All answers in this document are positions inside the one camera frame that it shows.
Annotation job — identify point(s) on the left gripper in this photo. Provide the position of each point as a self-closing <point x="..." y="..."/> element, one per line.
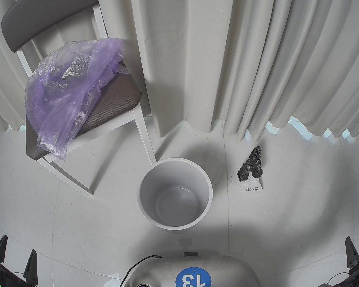
<point x="3" y="275"/>

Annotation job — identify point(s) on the black plastic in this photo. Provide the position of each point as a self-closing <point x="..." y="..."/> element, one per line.
<point x="251" y="166"/>

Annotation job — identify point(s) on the purple plastic bag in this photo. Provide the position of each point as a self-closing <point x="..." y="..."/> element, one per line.
<point x="62" y="94"/>

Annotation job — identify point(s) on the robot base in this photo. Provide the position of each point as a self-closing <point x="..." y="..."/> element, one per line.
<point x="221" y="268"/>

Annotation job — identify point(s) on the white trash bin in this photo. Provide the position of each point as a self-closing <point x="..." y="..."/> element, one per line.
<point x="173" y="196"/>

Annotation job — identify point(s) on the white chair grey cushion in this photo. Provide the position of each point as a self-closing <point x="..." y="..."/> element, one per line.
<point x="113" y="106"/>

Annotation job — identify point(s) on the white curtain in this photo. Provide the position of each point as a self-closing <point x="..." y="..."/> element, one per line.
<point x="182" y="55"/>

